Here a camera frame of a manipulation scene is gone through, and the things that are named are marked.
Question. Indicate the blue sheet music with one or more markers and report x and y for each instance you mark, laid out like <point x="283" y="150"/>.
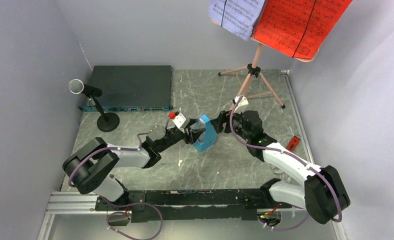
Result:
<point x="236" y="16"/>

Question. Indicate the black microphone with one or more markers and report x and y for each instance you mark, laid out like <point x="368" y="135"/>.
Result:
<point x="107" y="122"/>

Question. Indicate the black blue network switch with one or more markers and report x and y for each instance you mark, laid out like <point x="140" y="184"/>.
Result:
<point x="133" y="88"/>

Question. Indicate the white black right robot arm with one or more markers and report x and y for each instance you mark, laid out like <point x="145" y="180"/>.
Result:
<point x="318" y="190"/>

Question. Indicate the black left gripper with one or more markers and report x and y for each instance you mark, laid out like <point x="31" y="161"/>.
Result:
<point x="194" y="135"/>

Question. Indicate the blue metronome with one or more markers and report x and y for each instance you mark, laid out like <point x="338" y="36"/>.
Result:
<point x="208" y="137"/>

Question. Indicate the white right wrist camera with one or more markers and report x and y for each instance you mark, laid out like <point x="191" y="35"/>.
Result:
<point x="240" y="103"/>

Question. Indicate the aluminium frame rail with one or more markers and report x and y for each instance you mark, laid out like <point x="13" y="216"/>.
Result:
<point x="225" y="171"/>

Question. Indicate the pink tripod music stand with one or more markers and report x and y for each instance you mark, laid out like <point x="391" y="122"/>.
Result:
<point x="253" y="72"/>

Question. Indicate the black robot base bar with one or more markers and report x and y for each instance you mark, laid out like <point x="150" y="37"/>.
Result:
<point x="151" y="205"/>

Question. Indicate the red sheet music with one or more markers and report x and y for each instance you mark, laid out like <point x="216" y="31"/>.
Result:
<point x="297" y="28"/>

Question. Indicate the red handled tool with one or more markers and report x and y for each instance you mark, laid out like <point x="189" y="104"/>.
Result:
<point x="294" y="142"/>

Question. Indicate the clear plastic metronome cover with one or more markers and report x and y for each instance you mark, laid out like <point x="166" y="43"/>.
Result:
<point x="198" y="131"/>

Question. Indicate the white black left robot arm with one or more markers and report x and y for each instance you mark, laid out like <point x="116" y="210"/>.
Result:
<point x="89" y="168"/>

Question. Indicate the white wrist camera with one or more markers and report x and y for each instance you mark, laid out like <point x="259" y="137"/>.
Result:
<point x="179" y="120"/>
<point x="240" y="103"/>

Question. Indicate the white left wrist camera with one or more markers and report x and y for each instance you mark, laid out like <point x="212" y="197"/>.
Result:
<point x="179" y="120"/>

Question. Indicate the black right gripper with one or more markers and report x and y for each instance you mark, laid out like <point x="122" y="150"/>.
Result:
<point x="223" y="117"/>

